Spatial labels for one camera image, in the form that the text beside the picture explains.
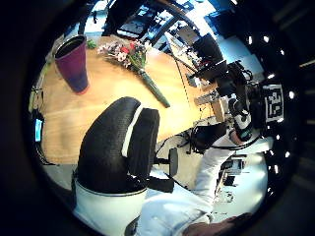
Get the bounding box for black chair armrest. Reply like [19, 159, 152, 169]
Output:
[167, 147, 180, 178]

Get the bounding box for white palm camera unit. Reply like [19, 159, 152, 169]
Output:
[228, 93, 254, 143]

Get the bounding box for black office chair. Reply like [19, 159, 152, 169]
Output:
[190, 122, 228, 154]

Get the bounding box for black monitor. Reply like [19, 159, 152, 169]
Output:
[192, 32, 224, 65]

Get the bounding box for the person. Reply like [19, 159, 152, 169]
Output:
[133, 168, 255, 236]

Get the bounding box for pink and red flower bouquet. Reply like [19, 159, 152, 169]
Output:
[96, 39, 172, 109]

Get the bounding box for black cable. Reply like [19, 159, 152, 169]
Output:
[170, 53, 203, 122]

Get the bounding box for white marker cube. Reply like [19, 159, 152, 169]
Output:
[261, 84, 285, 124]

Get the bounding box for cardboard box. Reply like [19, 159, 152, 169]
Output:
[211, 97, 230, 123]

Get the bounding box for device with blue screen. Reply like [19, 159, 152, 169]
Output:
[33, 118, 44, 144]

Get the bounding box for purple flower vase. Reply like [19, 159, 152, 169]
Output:
[53, 34, 91, 95]

